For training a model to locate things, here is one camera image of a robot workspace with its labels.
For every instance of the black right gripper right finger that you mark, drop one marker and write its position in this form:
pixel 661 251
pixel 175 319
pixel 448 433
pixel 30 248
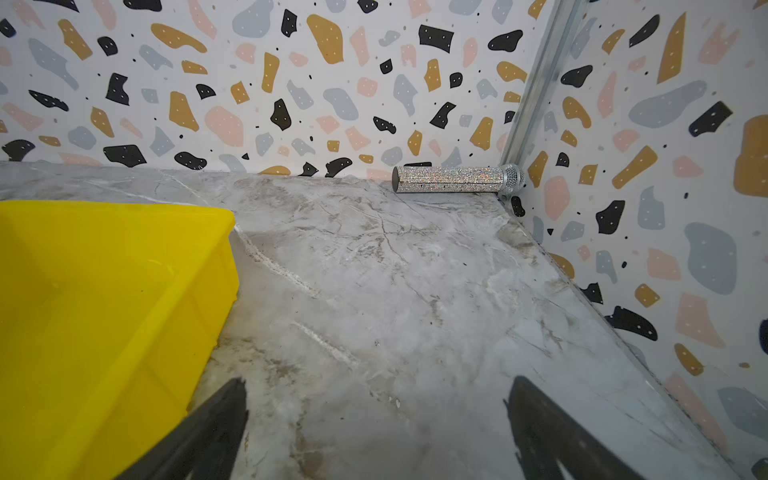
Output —
pixel 551 443

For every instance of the aluminium corner post right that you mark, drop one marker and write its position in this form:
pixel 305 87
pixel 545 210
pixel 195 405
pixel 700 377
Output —
pixel 556 41

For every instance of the glittery silver cylinder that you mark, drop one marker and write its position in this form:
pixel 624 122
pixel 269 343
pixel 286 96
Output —
pixel 505 180

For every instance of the yellow plastic bin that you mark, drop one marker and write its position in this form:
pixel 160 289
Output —
pixel 109 314

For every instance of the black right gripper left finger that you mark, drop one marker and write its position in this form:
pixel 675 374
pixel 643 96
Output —
pixel 204 445

